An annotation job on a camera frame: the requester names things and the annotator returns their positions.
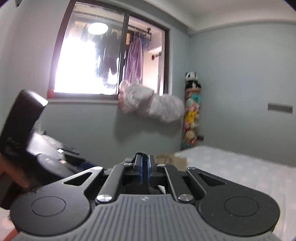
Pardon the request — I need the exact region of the white pink flying garment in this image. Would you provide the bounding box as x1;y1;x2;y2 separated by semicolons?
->
118;81;185;123

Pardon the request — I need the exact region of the person's left hand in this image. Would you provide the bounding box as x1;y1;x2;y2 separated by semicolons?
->
1;155;30;188

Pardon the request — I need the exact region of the hanging plush toy organizer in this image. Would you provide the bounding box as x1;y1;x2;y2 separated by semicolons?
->
181;72;201;150

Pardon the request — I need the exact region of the purple hanging towel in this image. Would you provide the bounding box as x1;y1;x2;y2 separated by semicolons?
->
125;38;144;84

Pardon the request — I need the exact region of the dark framed window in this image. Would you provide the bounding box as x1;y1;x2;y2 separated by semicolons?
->
47;1;170;100

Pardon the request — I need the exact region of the polka dot bed sheet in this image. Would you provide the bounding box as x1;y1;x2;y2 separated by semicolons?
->
175;146;295;240

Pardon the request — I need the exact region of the grey wall switch panel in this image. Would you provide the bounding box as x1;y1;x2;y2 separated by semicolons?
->
267;103;293;114

